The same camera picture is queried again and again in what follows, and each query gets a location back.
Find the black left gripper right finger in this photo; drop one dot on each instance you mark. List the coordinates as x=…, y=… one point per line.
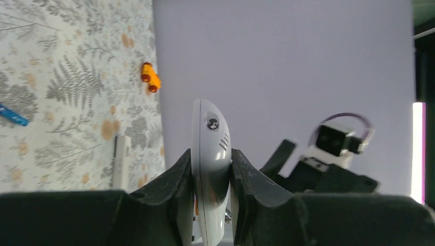
x=263, y=213

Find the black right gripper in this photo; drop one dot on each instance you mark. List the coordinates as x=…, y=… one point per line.
x=312, y=175

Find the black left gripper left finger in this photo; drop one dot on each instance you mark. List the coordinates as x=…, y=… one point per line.
x=159, y=213

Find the white air conditioner remote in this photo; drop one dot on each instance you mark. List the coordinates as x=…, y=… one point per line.
x=210, y=163

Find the blue battery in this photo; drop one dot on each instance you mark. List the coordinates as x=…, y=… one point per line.
x=13, y=116

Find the long white rectangular remote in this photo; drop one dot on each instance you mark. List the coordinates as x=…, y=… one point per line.
x=121, y=162

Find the yellow toy car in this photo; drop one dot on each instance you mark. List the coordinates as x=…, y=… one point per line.
x=149, y=76

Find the floral patterned table mat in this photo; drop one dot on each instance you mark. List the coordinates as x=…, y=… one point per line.
x=73, y=69

